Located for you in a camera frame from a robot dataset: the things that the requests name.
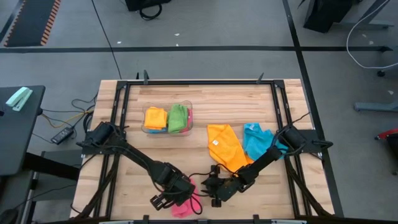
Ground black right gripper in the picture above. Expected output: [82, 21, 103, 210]
[200, 164, 246, 208]

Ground black cable beside table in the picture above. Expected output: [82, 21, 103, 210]
[70, 92, 99, 113]

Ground white floor cable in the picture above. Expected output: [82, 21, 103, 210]
[346, 0, 398, 70]

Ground black cable loop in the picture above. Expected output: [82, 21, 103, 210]
[138, 3, 163, 21]

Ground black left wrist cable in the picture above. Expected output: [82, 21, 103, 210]
[188, 192, 204, 216]

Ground black side table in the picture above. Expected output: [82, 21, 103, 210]
[0, 85, 47, 177]

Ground grey desk frame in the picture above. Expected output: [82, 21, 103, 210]
[338, 0, 396, 30]

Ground green microfiber towel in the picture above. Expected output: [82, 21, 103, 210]
[167, 103, 189, 134]

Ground clear plastic bin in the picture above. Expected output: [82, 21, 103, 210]
[141, 100, 194, 136]

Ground pink microfiber towel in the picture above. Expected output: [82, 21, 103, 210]
[186, 108, 194, 133]
[170, 177, 203, 218]

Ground grey desk foot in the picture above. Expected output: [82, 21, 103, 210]
[354, 101, 398, 113]

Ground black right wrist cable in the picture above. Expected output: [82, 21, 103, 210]
[188, 163, 239, 197]

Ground mint green stapler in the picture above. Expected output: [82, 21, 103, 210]
[5, 86, 34, 112]

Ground red object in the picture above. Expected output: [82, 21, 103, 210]
[374, 127, 398, 141]

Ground yellow cable beside table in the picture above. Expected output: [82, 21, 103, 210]
[42, 108, 95, 129]

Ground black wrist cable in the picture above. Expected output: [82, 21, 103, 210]
[188, 163, 239, 197]
[188, 192, 204, 216]

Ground thin black floor cable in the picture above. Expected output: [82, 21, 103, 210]
[91, 0, 123, 80]

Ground dark grey round object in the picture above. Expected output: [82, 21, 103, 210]
[0, 208, 19, 224]

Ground orange towel with white label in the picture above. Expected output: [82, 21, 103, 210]
[144, 106, 169, 131]

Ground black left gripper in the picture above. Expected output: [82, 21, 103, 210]
[150, 172, 197, 212]

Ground black box on floor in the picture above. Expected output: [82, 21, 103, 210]
[124, 0, 172, 12]

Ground orange microfiber towel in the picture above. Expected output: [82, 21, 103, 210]
[206, 123, 255, 174]

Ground black mat with orange edge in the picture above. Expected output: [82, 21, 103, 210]
[2, 0, 62, 48]

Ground black power adapter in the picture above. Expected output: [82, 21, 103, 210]
[50, 126, 75, 146]

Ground black computer case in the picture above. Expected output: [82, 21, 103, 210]
[303, 0, 363, 34]

